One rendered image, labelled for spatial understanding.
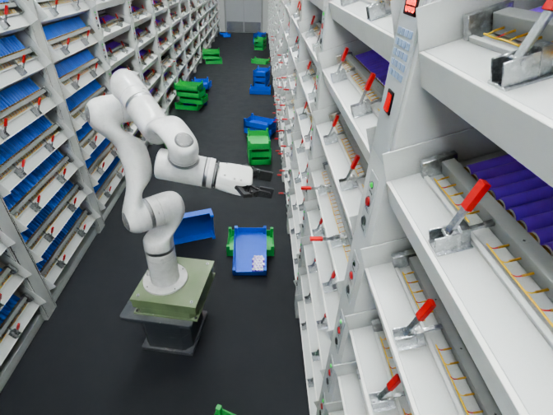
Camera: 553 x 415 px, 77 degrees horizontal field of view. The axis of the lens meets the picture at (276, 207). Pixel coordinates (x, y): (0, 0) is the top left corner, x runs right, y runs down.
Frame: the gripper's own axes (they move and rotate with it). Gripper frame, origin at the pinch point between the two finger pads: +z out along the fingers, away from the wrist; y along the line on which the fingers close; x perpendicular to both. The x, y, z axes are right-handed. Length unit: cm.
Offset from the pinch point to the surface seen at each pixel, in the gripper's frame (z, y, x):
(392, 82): 8, 35, 41
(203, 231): -19, -100, -105
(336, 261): 20.1, 19.0, -8.2
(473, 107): 9, 54, 44
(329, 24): 10, -30, 41
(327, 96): 15.9, -30.3, 20.0
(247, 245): 9, -79, -93
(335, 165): 16.5, 0.3, 10.4
